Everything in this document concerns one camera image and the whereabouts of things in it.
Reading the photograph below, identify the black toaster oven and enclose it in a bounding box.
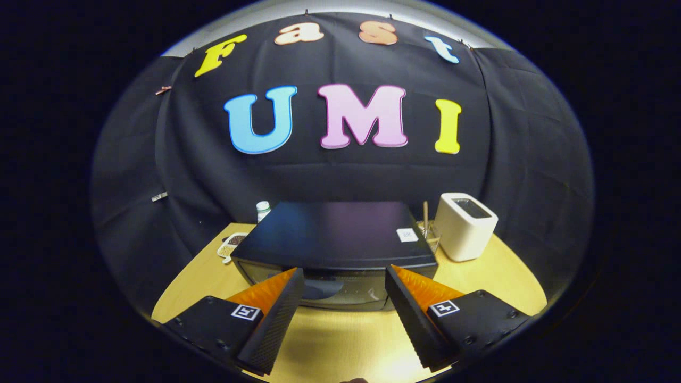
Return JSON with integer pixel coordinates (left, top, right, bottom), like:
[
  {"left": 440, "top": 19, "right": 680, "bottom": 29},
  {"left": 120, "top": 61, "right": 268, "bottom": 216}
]
[{"left": 230, "top": 201, "right": 439, "bottom": 312}]

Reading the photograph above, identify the wire utensil holder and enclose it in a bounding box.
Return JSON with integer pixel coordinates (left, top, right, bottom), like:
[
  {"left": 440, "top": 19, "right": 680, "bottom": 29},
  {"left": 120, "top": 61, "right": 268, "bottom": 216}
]
[{"left": 418, "top": 219, "right": 441, "bottom": 253}]

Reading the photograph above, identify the white patterned plate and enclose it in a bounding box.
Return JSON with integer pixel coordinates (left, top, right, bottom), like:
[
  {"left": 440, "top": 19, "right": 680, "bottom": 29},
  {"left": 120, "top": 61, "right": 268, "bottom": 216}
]
[{"left": 217, "top": 232, "right": 250, "bottom": 264}]

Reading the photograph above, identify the white toaster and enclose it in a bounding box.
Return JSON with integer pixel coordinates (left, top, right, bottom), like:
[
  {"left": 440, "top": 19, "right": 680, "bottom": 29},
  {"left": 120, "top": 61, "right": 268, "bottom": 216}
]
[{"left": 434, "top": 193, "right": 499, "bottom": 262}]

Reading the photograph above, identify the black backdrop cloth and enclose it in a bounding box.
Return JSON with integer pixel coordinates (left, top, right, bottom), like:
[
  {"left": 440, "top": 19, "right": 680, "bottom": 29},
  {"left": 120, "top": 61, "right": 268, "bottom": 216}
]
[{"left": 90, "top": 12, "right": 595, "bottom": 320}]

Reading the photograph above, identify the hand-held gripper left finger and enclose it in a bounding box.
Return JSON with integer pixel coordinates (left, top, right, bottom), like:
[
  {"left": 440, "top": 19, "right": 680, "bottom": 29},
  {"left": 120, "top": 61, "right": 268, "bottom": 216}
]
[{"left": 161, "top": 267, "right": 305, "bottom": 376}]

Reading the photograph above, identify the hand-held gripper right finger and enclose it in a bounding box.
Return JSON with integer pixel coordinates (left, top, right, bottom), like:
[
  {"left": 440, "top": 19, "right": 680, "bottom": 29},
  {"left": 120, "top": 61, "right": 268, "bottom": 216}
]
[{"left": 384, "top": 264, "right": 531, "bottom": 373}]

